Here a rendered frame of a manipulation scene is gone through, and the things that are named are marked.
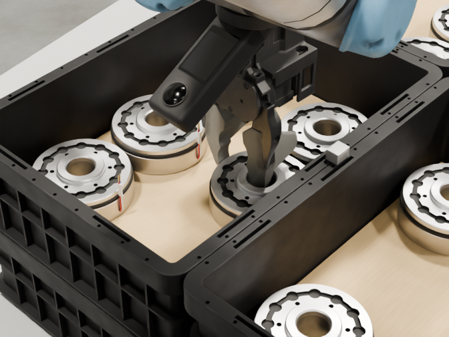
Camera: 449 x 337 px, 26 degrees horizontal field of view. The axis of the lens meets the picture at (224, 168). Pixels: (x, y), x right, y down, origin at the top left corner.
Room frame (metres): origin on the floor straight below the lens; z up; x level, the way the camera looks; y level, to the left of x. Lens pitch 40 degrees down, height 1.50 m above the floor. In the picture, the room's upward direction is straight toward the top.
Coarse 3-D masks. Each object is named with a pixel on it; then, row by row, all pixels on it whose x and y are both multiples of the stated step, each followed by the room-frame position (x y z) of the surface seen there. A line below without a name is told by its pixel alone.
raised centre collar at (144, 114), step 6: (144, 108) 0.84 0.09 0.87; (150, 108) 0.84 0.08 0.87; (138, 114) 0.83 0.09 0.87; (144, 114) 0.83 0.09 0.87; (150, 114) 0.84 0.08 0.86; (138, 120) 0.82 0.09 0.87; (144, 120) 0.82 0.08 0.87; (138, 126) 0.81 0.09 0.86; (144, 126) 0.81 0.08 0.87; (150, 126) 0.81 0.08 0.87; (156, 126) 0.81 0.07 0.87; (162, 126) 0.81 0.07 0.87; (168, 126) 0.81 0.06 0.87; (174, 126) 0.81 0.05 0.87; (144, 132) 0.81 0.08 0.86; (150, 132) 0.80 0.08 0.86; (156, 132) 0.80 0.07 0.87; (162, 132) 0.80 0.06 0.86; (168, 132) 0.80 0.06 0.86
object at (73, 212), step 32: (128, 32) 0.89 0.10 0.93; (64, 64) 0.83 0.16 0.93; (416, 64) 0.83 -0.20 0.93; (32, 96) 0.78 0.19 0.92; (416, 96) 0.78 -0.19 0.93; (0, 160) 0.68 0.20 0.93; (320, 160) 0.68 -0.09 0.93; (32, 192) 0.65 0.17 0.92; (64, 192) 0.64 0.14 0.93; (288, 192) 0.64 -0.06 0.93; (64, 224) 0.62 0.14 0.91; (96, 224) 0.59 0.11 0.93; (128, 256) 0.56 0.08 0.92; (192, 256) 0.56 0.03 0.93; (160, 288) 0.54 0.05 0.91
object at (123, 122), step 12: (144, 96) 0.87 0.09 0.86; (120, 108) 0.85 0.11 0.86; (132, 108) 0.85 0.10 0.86; (120, 120) 0.83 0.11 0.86; (132, 120) 0.83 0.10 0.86; (120, 132) 0.81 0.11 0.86; (132, 132) 0.81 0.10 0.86; (180, 132) 0.81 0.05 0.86; (192, 132) 0.81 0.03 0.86; (132, 144) 0.79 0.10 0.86; (144, 144) 0.79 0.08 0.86; (156, 144) 0.79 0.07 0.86; (168, 144) 0.79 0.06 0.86; (180, 144) 0.79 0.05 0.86; (192, 144) 0.79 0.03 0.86
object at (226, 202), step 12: (240, 156) 0.77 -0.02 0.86; (288, 156) 0.77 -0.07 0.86; (216, 168) 0.75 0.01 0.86; (228, 168) 0.75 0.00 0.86; (240, 168) 0.75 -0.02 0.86; (288, 168) 0.75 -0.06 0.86; (300, 168) 0.75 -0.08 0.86; (216, 180) 0.73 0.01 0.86; (228, 180) 0.73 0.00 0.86; (216, 192) 0.71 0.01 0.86; (228, 192) 0.72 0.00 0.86; (240, 192) 0.71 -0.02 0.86; (228, 204) 0.69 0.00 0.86; (240, 204) 0.70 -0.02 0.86; (252, 204) 0.69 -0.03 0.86
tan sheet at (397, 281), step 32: (384, 224) 0.70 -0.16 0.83; (352, 256) 0.65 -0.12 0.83; (384, 256) 0.65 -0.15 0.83; (416, 256) 0.65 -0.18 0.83; (448, 256) 0.65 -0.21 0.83; (352, 288) 0.61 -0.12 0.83; (384, 288) 0.61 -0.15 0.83; (416, 288) 0.61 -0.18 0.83; (448, 288) 0.61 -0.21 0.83; (384, 320) 0.57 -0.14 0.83; (416, 320) 0.57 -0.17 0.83; (448, 320) 0.57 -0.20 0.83
